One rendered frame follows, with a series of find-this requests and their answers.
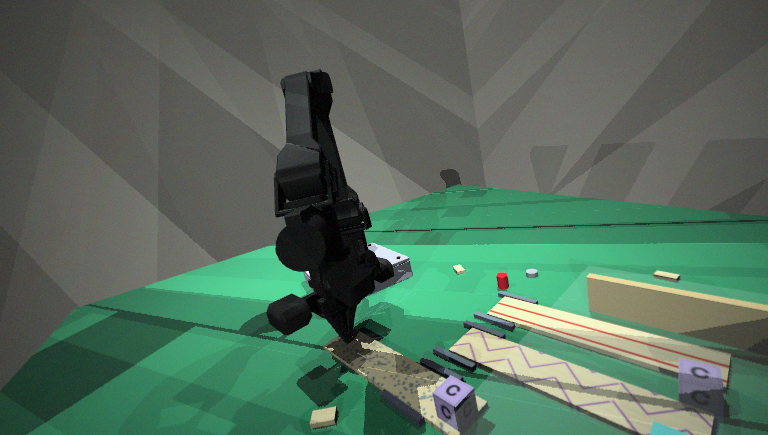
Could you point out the red cylinder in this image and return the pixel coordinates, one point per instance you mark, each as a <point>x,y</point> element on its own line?
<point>502,280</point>

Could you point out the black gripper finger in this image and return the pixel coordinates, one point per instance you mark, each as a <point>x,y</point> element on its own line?
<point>335,318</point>
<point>348,316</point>

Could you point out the beige flat block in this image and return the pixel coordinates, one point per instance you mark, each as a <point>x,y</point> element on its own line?
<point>323,417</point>

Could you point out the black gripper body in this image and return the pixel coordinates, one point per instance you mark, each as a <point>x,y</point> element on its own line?
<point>292,313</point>

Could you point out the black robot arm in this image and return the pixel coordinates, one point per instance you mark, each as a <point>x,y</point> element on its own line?
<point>323,208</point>

